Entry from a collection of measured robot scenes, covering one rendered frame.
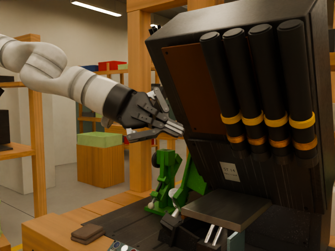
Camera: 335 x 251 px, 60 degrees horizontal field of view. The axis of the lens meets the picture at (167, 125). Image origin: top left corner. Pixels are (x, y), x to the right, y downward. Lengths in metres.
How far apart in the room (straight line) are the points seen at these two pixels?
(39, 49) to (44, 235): 0.75
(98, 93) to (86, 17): 9.25
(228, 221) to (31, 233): 0.83
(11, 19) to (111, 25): 3.29
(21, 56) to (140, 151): 1.00
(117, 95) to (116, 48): 9.84
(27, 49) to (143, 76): 0.95
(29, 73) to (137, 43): 1.00
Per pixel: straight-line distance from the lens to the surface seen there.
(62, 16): 9.30
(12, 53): 0.71
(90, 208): 1.46
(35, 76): 0.64
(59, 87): 0.62
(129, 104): 0.58
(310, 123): 0.59
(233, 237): 0.84
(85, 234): 1.11
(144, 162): 1.61
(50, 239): 1.19
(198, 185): 0.94
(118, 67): 7.03
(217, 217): 0.71
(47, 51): 0.66
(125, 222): 1.25
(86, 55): 9.56
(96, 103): 0.58
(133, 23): 1.62
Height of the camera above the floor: 1.41
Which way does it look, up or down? 6 degrees down
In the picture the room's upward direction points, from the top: straight up
